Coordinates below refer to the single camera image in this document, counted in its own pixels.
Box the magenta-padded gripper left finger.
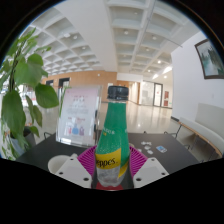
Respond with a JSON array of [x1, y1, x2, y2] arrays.
[[54, 144, 98, 189]]

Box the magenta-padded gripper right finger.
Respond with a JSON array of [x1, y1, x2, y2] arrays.
[[129, 145, 170, 189]]

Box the green plastic drink bottle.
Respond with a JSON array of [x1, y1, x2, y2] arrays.
[[94, 85, 131, 188]]

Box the small blue card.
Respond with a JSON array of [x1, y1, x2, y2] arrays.
[[155, 145, 168, 154]]

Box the clear acrylic sign stand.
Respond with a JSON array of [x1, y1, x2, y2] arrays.
[[55, 85, 103, 148]]

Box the long white bench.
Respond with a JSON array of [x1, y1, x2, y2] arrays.
[[171, 102, 224, 159]]

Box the green leafy potted plant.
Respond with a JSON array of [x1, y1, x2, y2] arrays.
[[0, 28, 60, 161]]

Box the dark framed landscape picture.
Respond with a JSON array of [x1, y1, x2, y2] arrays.
[[194, 38, 224, 80]]

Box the recessed ceiling lights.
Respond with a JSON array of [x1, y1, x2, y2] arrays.
[[63, 28, 174, 81]]

